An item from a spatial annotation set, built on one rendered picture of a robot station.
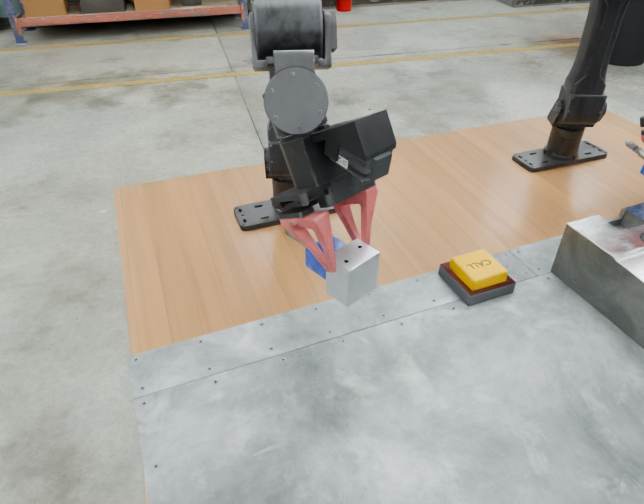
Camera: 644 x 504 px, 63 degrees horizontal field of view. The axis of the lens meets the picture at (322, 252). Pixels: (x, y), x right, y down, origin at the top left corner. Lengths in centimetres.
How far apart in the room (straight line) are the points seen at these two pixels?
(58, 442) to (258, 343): 110
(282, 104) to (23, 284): 193
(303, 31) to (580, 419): 52
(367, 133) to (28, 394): 156
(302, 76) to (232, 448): 39
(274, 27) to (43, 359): 159
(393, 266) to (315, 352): 22
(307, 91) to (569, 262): 51
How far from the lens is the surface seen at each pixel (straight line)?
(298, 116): 47
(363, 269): 58
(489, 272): 79
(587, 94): 115
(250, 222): 91
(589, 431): 69
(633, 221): 91
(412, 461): 61
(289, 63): 48
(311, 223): 54
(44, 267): 237
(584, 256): 83
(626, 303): 80
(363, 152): 48
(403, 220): 94
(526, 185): 111
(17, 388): 192
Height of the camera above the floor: 131
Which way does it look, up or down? 37 degrees down
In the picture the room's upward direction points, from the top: straight up
